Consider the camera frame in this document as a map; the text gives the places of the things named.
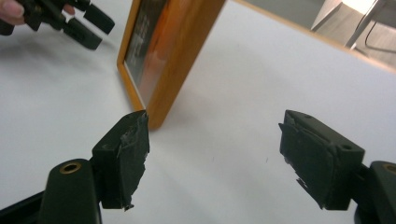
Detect metal stand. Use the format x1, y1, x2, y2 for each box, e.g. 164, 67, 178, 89
345, 0, 390, 49

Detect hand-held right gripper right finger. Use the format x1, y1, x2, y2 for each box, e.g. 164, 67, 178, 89
278, 109, 366, 211

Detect wooden picture frame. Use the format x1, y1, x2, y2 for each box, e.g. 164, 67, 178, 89
116, 0, 227, 131

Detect dark cable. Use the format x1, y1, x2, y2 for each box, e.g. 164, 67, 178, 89
363, 19, 396, 54

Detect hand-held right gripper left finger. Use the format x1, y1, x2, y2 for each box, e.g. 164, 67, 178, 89
92, 109, 150, 212

